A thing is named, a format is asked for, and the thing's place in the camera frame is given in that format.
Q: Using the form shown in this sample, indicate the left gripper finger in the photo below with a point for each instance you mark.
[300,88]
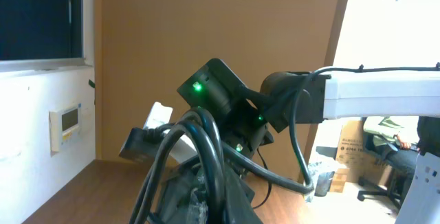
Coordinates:
[183,197]

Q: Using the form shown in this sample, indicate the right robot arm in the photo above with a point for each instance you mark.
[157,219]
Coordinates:
[243,115]

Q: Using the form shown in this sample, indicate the cardboard box in background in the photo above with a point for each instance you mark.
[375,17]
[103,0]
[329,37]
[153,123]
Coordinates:
[356,161]

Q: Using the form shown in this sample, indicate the seated person in background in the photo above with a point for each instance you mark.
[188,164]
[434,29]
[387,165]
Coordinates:
[402,138]

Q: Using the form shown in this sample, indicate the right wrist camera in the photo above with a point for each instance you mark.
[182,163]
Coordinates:
[142,144]

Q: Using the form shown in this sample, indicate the white wall thermostat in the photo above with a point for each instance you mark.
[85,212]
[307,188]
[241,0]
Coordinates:
[64,127]

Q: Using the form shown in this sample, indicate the wall monitor screen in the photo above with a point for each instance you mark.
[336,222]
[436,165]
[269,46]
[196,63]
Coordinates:
[46,34]

